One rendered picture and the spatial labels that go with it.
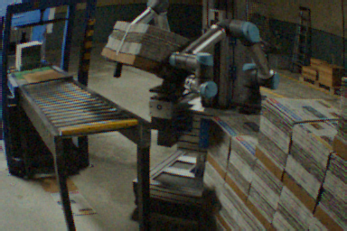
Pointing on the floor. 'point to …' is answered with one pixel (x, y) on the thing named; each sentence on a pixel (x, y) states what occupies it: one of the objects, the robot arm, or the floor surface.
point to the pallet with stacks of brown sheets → (323, 75)
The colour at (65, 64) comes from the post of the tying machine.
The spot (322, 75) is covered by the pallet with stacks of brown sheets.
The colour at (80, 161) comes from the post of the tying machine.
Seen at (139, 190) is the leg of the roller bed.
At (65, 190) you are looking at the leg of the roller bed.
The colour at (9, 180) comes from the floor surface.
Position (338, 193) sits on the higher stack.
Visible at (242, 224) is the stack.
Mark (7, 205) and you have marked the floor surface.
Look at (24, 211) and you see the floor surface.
